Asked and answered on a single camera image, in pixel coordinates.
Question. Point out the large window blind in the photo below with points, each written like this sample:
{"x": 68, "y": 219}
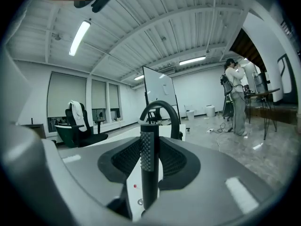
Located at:
{"x": 67, "y": 94}

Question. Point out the dark tub with white rim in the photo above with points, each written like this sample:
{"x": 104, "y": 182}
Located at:
{"x": 67, "y": 136}

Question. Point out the white bin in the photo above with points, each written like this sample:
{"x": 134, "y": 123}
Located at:
{"x": 210, "y": 110}
{"x": 190, "y": 115}

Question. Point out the narrow window blind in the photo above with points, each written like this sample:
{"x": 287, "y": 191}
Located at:
{"x": 114, "y": 96}

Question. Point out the clear water jug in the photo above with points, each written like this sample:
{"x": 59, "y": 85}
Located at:
{"x": 261, "y": 83}

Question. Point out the brown cabinet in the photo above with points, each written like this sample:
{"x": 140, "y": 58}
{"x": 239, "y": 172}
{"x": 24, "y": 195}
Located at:
{"x": 35, "y": 129}

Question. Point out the wooden table with hairpin legs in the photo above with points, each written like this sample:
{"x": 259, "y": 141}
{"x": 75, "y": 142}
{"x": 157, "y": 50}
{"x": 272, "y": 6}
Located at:
{"x": 263, "y": 93}

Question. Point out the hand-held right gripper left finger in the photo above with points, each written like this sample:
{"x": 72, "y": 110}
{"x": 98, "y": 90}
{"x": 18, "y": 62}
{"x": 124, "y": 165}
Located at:
{"x": 77, "y": 180}

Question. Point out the medium window blind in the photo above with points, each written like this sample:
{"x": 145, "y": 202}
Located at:
{"x": 98, "y": 94}

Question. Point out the black curved faucet pipe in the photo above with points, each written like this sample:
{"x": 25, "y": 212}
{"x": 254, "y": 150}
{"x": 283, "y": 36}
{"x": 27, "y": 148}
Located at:
{"x": 173, "y": 116}

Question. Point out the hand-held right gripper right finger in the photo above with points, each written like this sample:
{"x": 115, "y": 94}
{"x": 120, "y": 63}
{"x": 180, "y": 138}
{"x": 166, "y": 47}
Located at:
{"x": 211, "y": 173}

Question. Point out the long ceiling light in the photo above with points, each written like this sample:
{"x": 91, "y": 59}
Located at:
{"x": 139, "y": 77}
{"x": 192, "y": 60}
{"x": 79, "y": 38}

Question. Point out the rolling whiteboard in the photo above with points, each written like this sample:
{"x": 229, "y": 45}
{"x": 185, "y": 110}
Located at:
{"x": 160, "y": 86}

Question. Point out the black shower head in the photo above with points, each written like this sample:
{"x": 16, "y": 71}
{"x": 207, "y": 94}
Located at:
{"x": 149, "y": 154}

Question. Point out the white cloth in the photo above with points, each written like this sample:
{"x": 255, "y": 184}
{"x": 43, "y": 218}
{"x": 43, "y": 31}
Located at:
{"x": 76, "y": 113}

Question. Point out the small black chair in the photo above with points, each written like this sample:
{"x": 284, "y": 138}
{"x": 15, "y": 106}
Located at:
{"x": 156, "y": 114}

